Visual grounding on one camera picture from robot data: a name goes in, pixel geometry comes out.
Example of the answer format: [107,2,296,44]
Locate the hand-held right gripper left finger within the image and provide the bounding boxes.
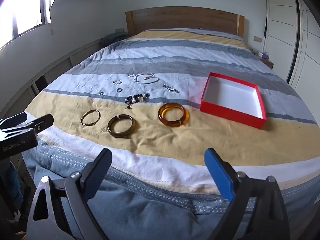
[26,148,113,240]

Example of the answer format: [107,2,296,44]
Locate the window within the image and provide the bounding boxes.
[0,0,67,47]

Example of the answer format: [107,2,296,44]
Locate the wooden headboard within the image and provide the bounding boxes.
[125,9,245,38]

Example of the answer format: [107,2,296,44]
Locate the wooden nightstand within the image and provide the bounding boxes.
[258,56,274,70]

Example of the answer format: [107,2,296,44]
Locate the grey crumpled cloth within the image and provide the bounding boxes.
[102,32,128,47]

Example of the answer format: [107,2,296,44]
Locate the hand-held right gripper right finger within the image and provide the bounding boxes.
[204,148,290,240]

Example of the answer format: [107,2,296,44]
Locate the person's shoe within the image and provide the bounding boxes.
[7,209,22,223]

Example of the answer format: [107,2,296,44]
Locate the dark beaded bracelet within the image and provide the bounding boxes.
[124,93,151,110]

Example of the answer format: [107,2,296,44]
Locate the silver chain necklace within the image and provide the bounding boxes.
[134,73,160,85]

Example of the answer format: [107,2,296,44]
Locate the striped bed with wooden headboard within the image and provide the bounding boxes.
[24,28,320,240]

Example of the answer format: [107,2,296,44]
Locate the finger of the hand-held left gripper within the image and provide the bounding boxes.
[0,112,27,130]
[7,114,54,133]

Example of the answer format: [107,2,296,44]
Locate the white low cabinet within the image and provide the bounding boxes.
[0,39,102,117]

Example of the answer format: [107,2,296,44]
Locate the white wardrobe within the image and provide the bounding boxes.
[262,0,320,120]

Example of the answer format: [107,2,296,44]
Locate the person's leg in jeans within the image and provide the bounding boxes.
[9,161,24,207]

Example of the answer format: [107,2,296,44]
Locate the silver ring bracelet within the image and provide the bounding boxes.
[107,114,136,139]

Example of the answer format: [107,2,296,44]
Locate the red cardboard box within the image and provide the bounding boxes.
[199,72,267,130]

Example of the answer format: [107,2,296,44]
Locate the amber translucent bangle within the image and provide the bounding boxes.
[158,102,190,127]

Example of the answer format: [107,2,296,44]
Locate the silver link bracelet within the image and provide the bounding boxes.
[163,83,180,94]

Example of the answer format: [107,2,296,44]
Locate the thin gold bangle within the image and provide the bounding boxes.
[80,109,101,127]

